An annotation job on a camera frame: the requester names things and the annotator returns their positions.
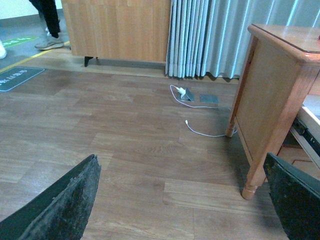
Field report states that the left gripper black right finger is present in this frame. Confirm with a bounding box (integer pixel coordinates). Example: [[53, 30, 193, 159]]
[[263, 152, 320, 240]]

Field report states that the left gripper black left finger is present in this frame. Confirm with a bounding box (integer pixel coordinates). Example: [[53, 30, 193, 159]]
[[0, 154, 102, 240]]

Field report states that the wooden top drawer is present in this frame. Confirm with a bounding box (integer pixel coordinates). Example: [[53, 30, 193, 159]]
[[290, 95, 320, 168]]

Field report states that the wooden drawer cabinet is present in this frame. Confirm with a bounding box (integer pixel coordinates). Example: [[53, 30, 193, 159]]
[[225, 24, 320, 200]]

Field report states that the blue floor sign sticker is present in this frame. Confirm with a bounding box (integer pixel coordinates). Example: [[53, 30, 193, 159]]
[[0, 66, 46, 92]]

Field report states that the open metal floor socket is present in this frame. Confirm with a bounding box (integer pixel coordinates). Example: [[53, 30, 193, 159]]
[[179, 88, 195, 102]]

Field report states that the white power adapter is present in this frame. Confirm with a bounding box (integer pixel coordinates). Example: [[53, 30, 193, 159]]
[[176, 87, 186, 95]]

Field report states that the person in grey jeans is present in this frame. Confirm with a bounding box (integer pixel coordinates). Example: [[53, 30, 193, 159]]
[[0, 40, 7, 60]]

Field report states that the green floor sticker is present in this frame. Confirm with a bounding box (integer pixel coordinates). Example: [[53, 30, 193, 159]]
[[2, 36, 38, 49]]

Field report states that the grey pleated curtain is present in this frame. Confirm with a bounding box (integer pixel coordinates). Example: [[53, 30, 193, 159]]
[[165, 0, 320, 79]]

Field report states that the light wooden sideboard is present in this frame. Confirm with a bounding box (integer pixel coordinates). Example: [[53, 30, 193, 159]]
[[61, 0, 171, 63]]

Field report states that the person in dark trousers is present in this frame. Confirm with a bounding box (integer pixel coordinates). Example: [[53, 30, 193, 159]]
[[29, 0, 64, 51]]

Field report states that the white charging cable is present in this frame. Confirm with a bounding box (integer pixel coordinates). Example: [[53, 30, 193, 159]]
[[170, 84, 237, 138]]

